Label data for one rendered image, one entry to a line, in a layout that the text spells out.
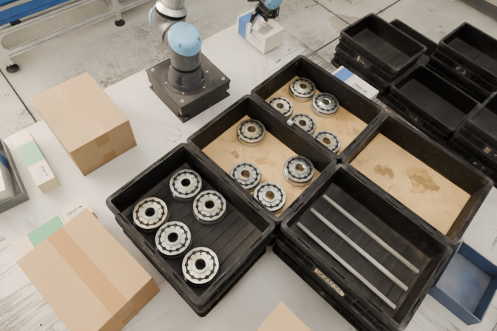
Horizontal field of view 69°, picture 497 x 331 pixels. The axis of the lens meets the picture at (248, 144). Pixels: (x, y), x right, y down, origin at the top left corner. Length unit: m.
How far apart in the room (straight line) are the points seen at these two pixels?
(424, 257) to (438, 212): 0.17
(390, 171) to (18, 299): 1.24
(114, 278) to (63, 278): 0.13
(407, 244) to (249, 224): 0.49
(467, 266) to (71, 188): 1.39
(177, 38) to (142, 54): 1.53
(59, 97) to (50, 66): 1.48
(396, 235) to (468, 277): 0.31
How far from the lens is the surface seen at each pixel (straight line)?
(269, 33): 1.74
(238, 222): 1.15
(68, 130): 1.38
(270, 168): 1.24
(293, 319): 1.02
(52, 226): 1.32
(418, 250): 1.27
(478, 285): 1.48
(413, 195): 1.35
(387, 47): 2.38
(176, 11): 1.43
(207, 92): 1.47
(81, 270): 1.13
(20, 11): 2.85
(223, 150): 1.27
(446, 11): 3.88
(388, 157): 1.39
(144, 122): 1.53
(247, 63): 1.74
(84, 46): 3.03
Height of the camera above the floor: 1.89
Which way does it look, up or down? 56 degrees down
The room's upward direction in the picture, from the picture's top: 7 degrees clockwise
